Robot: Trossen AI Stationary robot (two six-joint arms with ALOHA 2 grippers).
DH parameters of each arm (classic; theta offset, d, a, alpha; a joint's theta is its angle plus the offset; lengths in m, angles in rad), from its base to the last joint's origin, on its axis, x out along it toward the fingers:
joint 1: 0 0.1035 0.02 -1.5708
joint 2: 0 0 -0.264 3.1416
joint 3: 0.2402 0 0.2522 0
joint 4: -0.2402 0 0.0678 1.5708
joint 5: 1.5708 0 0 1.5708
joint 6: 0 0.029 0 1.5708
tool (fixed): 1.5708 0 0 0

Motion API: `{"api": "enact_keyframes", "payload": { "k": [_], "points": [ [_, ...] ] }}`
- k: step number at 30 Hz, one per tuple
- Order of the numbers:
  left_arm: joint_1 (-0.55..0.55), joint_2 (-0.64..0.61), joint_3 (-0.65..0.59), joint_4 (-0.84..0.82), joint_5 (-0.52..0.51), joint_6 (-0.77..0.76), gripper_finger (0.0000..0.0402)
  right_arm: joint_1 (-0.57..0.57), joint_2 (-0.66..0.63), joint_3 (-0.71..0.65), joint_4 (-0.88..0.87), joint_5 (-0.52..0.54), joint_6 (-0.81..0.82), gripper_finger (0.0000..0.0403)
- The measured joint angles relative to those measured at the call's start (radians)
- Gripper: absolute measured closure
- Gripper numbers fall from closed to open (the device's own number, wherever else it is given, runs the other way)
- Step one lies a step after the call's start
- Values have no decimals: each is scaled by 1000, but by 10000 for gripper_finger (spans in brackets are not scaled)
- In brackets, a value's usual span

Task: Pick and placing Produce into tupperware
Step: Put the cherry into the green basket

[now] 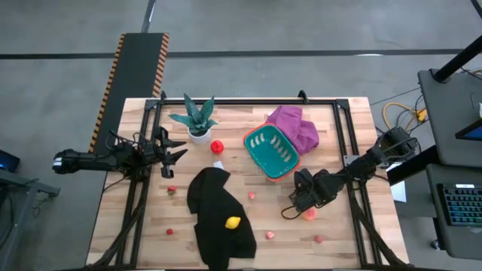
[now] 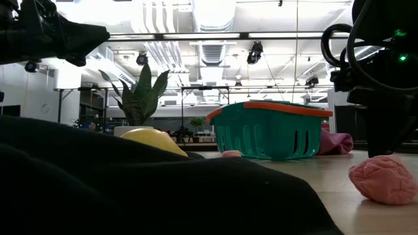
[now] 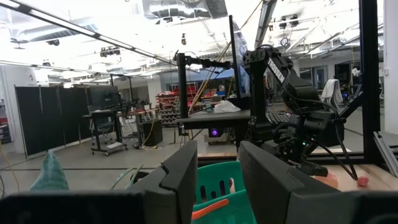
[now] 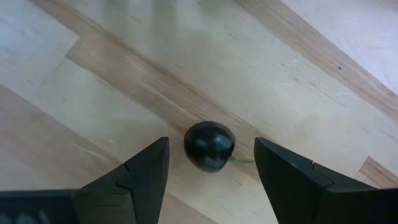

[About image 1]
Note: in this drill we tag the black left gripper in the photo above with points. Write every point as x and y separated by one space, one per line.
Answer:
165 150

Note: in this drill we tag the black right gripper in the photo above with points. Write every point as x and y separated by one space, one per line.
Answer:
310 195

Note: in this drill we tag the toy peach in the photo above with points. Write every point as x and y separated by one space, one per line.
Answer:
310 215

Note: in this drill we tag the small dull red toy fruit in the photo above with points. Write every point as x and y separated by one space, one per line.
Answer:
319 239

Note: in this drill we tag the small pink toy fruit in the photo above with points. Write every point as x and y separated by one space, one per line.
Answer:
269 235
251 195

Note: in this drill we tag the yellow toy lemon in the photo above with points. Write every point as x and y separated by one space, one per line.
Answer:
232 223

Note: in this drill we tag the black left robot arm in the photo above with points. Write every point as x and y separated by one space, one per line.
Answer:
86 160

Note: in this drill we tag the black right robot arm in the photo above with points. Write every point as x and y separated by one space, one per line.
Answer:
361 165

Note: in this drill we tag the white plant pot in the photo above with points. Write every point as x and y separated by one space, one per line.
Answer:
199 140

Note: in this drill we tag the red toy strawberry green leaves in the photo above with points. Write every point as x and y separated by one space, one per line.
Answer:
171 189

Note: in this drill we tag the green spiky artificial plant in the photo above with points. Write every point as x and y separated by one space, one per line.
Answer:
197 116

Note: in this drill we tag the red toy apple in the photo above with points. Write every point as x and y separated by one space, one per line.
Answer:
217 147

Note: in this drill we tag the small white paper card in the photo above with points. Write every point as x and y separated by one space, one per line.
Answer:
218 164

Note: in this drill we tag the teal basket with orange rim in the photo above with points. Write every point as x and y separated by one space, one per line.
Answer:
269 154

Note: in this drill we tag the purple cloth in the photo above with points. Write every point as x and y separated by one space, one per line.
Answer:
297 124

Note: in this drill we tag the black cloth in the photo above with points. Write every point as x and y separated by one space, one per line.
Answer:
214 211

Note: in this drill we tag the small red toy berry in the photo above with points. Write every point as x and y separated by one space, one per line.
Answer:
169 231

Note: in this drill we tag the black mat with hazard stripes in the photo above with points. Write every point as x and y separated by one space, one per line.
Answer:
135 75

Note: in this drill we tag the white paper sheet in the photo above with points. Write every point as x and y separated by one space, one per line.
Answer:
399 192

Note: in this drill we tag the black desk beam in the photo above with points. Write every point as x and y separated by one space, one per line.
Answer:
414 165

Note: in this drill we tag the grey desk with keyboard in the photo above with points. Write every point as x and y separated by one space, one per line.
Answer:
438 177

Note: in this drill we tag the backlit black keyboard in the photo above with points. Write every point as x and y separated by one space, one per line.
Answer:
463 205

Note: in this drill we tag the grey metal stand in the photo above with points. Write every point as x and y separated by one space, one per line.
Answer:
22 184

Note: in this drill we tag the grey desk with tablet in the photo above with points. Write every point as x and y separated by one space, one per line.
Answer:
448 120

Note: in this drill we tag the black device with blue light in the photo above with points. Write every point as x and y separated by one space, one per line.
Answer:
7 162

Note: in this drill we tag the tablet with blue screen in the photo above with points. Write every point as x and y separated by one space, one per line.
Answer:
472 132

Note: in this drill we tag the black diagonal pole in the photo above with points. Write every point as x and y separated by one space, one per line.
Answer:
457 60

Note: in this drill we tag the black aluminium table frame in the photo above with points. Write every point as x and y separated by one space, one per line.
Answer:
244 101

